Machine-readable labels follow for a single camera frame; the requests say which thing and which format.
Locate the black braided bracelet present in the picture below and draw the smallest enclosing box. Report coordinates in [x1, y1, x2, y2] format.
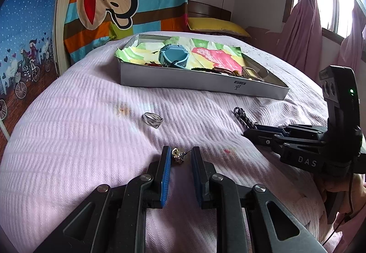
[233, 107, 259, 128]

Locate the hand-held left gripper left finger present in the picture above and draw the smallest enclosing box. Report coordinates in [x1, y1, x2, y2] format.
[34, 147, 172, 253]

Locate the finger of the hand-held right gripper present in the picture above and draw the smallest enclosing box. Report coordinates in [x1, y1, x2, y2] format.
[242, 129, 327, 154]
[252, 124, 328, 136]

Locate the person's right hand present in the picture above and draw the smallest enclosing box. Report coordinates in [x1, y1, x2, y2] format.
[316, 173, 366, 221]

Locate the blue printed wardrobe cover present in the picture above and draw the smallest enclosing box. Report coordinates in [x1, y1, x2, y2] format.
[0, 0, 66, 139]

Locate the blue wrist watch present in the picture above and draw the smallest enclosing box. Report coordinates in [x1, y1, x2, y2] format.
[158, 44, 190, 70]

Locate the gold earring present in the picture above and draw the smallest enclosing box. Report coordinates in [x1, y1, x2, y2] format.
[171, 148, 193, 166]

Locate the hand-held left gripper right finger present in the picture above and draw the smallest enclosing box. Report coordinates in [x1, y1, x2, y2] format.
[191, 147, 326, 253]

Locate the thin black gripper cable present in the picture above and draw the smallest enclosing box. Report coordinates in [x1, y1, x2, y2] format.
[323, 153, 361, 245]

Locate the grey cardboard box tray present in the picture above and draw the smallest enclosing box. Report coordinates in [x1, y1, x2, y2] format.
[115, 33, 290, 100]

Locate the yellow pillow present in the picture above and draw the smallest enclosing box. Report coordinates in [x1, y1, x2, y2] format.
[187, 17, 251, 39]

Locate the brown beaded hair tie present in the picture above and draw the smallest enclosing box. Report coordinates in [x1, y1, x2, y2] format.
[191, 67, 241, 76]

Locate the silver hair clip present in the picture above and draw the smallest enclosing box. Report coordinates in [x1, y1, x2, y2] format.
[242, 66, 269, 81]

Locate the dark wooden headboard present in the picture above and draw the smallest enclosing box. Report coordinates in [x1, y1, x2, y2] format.
[187, 0, 232, 23]

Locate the colourful patterned cloth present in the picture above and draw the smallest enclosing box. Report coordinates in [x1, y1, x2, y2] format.
[115, 36, 243, 70]

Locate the silver ring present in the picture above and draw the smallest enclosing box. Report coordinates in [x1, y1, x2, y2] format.
[143, 112, 164, 129]

